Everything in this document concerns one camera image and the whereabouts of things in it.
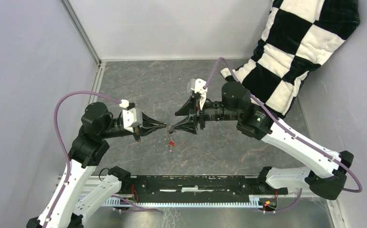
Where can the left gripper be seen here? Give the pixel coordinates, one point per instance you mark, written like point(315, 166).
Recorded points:
point(147, 130)

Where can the black and white checkered blanket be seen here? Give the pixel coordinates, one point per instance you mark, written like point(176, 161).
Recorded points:
point(299, 37)

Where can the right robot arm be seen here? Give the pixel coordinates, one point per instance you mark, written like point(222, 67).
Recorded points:
point(323, 171)

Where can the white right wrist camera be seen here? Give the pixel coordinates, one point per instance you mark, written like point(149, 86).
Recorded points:
point(196, 86)

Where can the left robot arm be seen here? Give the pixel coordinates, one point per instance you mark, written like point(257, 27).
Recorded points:
point(65, 210)

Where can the aluminium frame rail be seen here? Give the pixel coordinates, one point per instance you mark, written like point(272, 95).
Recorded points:
point(146, 185)

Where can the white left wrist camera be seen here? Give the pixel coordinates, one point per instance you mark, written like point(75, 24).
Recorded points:
point(132, 118)

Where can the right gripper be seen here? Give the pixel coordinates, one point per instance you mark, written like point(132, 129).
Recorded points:
point(192, 107)

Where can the white slotted cable duct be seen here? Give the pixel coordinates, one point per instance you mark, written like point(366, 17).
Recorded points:
point(251, 203)

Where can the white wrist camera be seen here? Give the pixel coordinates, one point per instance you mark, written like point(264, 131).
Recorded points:
point(132, 118)
point(196, 86)

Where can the large metal keyring plate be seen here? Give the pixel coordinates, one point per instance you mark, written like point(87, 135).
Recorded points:
point(168, 135)

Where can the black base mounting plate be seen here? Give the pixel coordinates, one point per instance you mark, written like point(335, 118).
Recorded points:
point(197, 197)

